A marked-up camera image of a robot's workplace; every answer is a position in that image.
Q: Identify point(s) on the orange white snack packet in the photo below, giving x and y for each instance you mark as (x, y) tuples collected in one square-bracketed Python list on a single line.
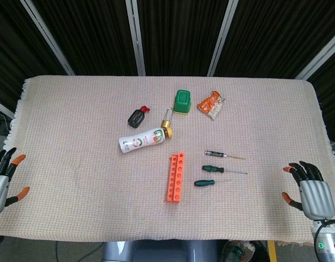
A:
[(211, 105)]

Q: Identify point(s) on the green black screwdriver long shaft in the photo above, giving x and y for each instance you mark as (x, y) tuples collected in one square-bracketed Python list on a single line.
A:
[(212, 169)]

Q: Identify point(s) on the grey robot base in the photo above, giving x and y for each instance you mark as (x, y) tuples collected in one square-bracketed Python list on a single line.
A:
[(162, 251)]

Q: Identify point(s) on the beige woven tablecloth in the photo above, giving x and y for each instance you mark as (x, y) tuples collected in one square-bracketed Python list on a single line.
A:
[(74, 163)]

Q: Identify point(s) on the orange plastic bit holder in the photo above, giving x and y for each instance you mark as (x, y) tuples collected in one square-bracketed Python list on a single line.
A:
[(175, 178)]

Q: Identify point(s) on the green black screwdriver short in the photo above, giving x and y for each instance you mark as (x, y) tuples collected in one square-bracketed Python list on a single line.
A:
[(204, 182)]

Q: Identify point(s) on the white bottle gold cap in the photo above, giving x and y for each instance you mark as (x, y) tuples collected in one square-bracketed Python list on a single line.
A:
[(141, 140)]

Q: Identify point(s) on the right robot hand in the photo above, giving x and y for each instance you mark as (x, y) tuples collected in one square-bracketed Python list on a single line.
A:
[(316, 199)]

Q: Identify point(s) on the black silver precision screwdriver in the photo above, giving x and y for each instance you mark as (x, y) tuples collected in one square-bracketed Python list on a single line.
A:
[(214, 153)]

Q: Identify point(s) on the black bottle red cap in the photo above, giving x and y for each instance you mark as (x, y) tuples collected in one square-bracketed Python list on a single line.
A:
[(137, 118)]

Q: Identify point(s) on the green plastic cup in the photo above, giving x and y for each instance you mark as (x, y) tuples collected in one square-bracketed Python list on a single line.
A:
[(182, 102)]

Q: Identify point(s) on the brass padlock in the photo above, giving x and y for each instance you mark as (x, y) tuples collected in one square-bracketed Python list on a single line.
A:
[(166, 122)]

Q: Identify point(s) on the yellow table leg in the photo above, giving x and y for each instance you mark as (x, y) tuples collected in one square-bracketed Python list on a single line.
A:
[(271, 251)]

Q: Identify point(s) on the aluminium partition post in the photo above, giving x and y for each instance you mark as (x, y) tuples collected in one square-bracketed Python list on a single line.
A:
[(136, 38), (222, 38), (320, 56), (2, 107), (47, 36)]

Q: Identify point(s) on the crumpled bag under table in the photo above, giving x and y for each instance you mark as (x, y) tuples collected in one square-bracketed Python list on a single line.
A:
[(238, 252)]

